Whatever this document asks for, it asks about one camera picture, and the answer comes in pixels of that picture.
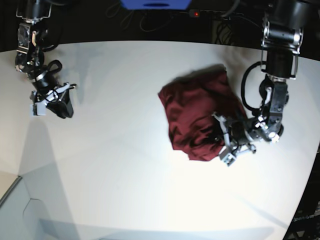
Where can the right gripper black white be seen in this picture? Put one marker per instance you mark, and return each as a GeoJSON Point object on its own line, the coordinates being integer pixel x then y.
{"type": "Point", "coordinates": [54, 95]}

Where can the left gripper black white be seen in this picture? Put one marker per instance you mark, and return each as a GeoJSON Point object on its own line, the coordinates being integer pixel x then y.
{"type": "Point", "coordinates": [235, 135]}

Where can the dark red long-sleeve t-shirt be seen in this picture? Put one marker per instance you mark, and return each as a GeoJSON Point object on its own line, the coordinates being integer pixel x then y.
{"type": "Point", "coordinates": [189, 102]}

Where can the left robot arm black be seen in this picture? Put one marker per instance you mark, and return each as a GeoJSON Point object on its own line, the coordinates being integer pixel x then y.
{"type": "Point", "coordinates": [283, 33]}

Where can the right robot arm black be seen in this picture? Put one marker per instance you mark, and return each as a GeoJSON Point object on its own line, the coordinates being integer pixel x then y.
{"type": "Point", "coordinates": [31, 37]}

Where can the black OpenArm labelled case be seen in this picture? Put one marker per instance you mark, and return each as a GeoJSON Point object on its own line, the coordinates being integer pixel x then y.
{"type": "Point", "coordinates": [305, 224]}

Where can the blue box at table back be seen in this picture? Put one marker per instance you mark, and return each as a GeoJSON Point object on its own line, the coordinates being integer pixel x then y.
{"type": "Point", "coordinates": [155, 4]}

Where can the black power strip red light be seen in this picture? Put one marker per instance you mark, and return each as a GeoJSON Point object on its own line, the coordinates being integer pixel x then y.
{"type": "Point", "coordinates": [197, 13]}

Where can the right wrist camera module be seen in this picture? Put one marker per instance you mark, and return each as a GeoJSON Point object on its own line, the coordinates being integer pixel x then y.
{"type": "Point", "coordinates": [37, 109]}

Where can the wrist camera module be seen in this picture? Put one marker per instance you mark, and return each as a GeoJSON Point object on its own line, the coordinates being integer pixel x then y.
{"type": "Point", "coordinates": [37, 109]}
{"type": "Point", "coordinates": [227, 156]}

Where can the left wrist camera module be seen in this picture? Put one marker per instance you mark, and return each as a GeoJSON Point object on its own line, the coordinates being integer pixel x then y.
{"type": "Point", "coordinates": [227, 156]}

